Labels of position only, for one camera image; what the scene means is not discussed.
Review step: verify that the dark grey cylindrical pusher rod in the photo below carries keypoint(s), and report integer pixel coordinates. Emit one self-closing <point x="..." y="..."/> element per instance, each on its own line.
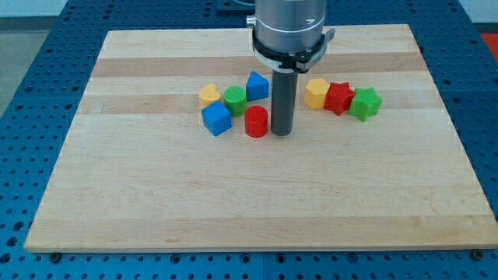
<point x="283" y="95"/>

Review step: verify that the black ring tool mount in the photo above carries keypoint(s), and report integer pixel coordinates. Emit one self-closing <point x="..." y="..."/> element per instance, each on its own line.
<point x="299" y="62"/>

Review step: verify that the red cylinder block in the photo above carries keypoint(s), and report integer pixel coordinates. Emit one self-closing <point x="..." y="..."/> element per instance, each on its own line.
<point x="256" y="121"/>

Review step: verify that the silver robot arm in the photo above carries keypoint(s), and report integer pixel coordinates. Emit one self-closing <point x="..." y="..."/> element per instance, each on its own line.
<point x="288" y="37"/>

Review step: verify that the blue cube block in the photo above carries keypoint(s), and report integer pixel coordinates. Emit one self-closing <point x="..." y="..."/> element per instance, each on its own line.
<point x="216" y="118"/>

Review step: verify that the blue triangular block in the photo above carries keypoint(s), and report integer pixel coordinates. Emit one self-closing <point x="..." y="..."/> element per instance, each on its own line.
<point x="257" y="87"/>

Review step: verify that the yellow hexagon block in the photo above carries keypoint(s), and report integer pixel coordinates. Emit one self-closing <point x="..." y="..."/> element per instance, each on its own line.
<point x="315" y="93"/>

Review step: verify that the red star block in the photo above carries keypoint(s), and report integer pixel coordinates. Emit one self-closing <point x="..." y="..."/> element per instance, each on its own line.
<point x="338" y="97"/>

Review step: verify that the green cylinder block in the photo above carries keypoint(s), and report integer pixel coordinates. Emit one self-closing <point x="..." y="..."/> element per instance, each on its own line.
<point x="235" y="100"/>

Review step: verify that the green star block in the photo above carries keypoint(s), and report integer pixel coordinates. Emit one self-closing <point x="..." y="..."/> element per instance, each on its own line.
<point x="366" y="103"/>

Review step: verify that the yellow heart block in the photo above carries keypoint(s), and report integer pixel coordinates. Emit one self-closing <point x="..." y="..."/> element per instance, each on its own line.
<point x="208" y="95"/>

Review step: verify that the light wooden board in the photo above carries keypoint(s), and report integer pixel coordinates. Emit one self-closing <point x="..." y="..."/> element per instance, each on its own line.
<point x="138" y="171"/>

